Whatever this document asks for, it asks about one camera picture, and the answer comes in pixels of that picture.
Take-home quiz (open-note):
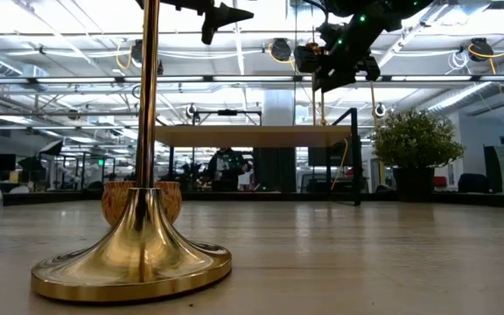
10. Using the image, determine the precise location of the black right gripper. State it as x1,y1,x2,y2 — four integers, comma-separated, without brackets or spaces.
293,8,387,94

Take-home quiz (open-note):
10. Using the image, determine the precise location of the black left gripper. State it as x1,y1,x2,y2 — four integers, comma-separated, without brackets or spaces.
136,0,256,46

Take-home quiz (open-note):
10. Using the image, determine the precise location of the white candle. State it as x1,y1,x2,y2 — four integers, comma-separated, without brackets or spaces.
101,180,183,228

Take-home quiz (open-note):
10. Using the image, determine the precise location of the concrete column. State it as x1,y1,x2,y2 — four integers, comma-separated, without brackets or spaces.
262,89,298,193

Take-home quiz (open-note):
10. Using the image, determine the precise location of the wooden shelf with black legs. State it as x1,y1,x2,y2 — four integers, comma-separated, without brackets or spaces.
154,107,363,207

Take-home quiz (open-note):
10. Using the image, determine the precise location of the green potted plant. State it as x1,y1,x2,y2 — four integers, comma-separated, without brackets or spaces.
370,107,466,203

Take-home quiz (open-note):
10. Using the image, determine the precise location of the whiteboard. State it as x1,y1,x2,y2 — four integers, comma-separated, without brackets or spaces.
236,170,252,191

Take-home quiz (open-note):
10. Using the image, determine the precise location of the person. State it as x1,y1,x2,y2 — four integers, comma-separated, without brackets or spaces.
206,147,254,193

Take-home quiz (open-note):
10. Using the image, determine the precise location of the dark blue chair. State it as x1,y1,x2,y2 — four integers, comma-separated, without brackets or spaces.
457,172,490,194

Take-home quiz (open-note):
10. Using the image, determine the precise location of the grey white panel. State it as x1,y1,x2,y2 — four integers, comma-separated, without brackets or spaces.
483,143,504,193

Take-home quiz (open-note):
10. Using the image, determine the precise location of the black studio light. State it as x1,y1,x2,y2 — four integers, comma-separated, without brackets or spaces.
37,138,65,158

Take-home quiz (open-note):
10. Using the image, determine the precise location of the long hanging yellow cable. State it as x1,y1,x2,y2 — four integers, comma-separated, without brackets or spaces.
367,80,388,187

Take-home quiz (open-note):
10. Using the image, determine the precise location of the drooping yellow cable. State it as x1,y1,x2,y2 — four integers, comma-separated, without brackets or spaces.
330,138,350,192

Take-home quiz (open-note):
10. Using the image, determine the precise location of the black aluminium table frame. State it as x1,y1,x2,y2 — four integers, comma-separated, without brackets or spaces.
1,190,504,210

